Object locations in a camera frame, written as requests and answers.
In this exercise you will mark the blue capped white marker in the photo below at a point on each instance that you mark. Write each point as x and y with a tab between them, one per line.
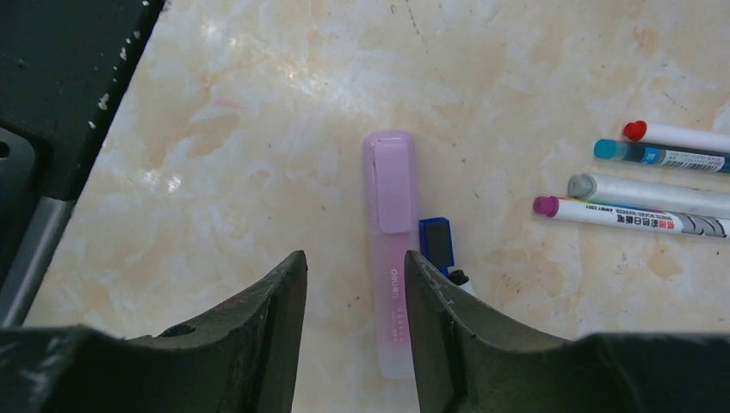
436	243

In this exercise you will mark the pink highlighter pen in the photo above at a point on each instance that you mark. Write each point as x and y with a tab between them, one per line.
390	181

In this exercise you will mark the blue teal pen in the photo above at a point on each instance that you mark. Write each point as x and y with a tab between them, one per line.
661	155

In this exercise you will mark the black capped white marker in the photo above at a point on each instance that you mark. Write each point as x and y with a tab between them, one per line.
460	279

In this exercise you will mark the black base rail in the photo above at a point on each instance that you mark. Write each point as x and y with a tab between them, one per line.
65	66

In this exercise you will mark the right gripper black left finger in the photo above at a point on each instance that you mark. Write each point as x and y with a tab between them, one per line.
240	356

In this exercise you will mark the magenta capped white marker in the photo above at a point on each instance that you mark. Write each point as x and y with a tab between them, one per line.
630	218

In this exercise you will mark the red capped white marker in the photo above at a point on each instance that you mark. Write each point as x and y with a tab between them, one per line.
653	133

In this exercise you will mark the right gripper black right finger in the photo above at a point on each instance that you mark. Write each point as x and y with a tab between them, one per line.
470	357

